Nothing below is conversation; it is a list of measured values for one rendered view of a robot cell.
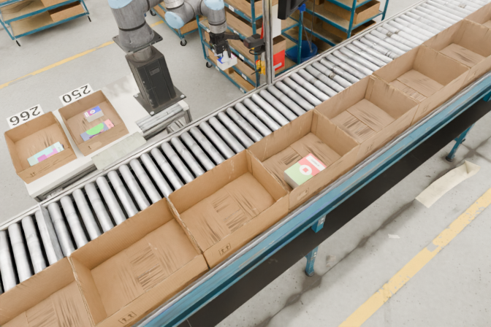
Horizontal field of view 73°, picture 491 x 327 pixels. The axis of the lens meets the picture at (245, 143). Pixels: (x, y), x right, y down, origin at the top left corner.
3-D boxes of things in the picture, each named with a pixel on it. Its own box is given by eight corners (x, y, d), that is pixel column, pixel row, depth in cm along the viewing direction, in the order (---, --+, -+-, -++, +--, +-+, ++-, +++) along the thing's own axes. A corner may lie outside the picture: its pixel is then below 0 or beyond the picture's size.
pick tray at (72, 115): (107, 100, 219) (101, 88, 211) (130, 133, 198) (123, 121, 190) (64, 120, 209) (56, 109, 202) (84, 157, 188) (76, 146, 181)
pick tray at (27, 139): (59, 121, 209) (51, 109, 202) (77, 158, 188) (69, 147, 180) (13, 143, 200) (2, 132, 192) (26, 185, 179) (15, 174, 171)
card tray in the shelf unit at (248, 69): (231, 61, 304) (230, 52, 297) (258, 48, 314) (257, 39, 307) (257, 82, 282) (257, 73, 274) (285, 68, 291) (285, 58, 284)
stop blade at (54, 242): (48, 211, 170) (38, 202, 163) (73, 285, 144) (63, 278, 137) (47, 212, 170) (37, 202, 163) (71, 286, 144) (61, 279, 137)
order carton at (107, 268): (175, 215, 144) (165, 195, 131) (210, 270, 128) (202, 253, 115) (88, 270, 132) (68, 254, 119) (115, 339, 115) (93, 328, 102)
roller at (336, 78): (315, 64, 234) (315, 58, 230) (372, 103, 205) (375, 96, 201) (309, 67, 232) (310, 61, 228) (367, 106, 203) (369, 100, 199)
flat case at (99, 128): (80, 136, 197) (79, 134, 195) (109, 120, 204) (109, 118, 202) (89, 149, 189) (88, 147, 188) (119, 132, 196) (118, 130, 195)
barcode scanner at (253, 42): (242, 52, 200) (242, 36, 192) (258, 47, 205) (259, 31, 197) (248, 58, 196) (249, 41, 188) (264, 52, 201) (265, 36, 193)
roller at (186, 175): (168, 144, 196) (166, 138, 192) (213, 205, 167) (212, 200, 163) (160, 148, 195) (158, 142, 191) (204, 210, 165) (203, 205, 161)
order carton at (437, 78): (411, 68, 195) (420, 43, 182) (457, 93, 178) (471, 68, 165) (364, 97, 182) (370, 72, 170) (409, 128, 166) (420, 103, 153)
